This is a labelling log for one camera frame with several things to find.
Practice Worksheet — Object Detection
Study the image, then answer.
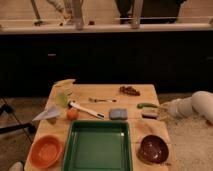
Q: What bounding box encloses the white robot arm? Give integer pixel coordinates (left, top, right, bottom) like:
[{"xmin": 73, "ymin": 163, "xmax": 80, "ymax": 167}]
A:
[{"xmin": 159, "ymin": 91, "xmax": 213, "ymax": 125}]

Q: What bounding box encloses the orange bowl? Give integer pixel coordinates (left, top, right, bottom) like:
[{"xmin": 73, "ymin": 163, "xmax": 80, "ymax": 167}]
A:
[{"xmin": 29, "ymin": 135, "xmax": 63, "ymax": 169}]

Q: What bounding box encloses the green chili pepper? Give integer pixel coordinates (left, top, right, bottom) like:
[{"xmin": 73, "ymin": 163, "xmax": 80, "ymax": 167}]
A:
[{"xmin": 137, "ymin": 103, "xmax": 158, "ymax": 109}]

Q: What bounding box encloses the brown grape cluster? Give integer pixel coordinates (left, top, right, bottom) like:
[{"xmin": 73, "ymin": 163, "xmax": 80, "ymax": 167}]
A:
[{"xmin": 119, "ymin": 86, "xmax": 140, "ymax": 96}]

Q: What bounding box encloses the blue sponge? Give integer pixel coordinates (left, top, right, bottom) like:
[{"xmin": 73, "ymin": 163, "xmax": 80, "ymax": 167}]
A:
[{"xmin": 109, "ymin": 109, "xmax": 127, "ymax": 120}]

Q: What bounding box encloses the silver fork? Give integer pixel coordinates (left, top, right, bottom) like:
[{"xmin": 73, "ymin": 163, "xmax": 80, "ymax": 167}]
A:
[{"xmin": 88, "ymin": 98, "xmax": 117, "ymax": 103}]

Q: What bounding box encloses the green rectangular tray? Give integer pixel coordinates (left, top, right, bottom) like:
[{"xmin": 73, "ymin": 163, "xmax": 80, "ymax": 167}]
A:
[{"xmin": 61, "ymin": 121, "xmax": 133, "ymax": 171}]

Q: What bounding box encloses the orange tomato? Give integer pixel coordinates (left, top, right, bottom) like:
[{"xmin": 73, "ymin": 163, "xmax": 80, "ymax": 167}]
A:
[{"xmin": 66, "ymin": 108, "xmax": 79, "ymax": 121}]

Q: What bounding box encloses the yellow banana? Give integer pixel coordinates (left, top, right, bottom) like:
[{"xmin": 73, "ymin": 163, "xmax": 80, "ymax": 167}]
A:
[{"xmin": 54, "ymin": 79, "xmax": 75, "ymax": 87}]

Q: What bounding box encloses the white object at corner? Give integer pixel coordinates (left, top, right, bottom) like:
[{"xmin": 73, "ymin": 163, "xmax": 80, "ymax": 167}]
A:
[{"xmin": 8, "ymin": 161, "xmax": 24, "ymax": 171}]

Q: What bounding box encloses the black stand leg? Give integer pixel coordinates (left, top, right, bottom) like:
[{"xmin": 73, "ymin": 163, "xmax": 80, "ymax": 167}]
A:
[{"xmin": 0, "ymin": 104, "xmax": 36, "ymax": 134}]

